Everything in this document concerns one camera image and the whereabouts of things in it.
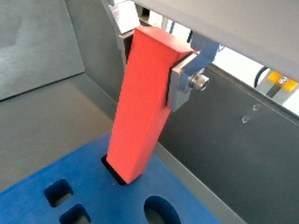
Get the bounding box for red rectangular block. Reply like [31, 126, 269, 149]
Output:
[107, 26, 192, 183]

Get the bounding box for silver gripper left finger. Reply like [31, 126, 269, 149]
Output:
[117, 30, 135, 66]

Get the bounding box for yellow clamp on frame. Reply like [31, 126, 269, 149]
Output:
[267, 71, 299, 92]

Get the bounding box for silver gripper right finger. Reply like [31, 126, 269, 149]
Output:
[167, 32, 220, 111]

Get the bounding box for blue foam shape board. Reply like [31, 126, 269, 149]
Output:
[0, 135, 220, 224]

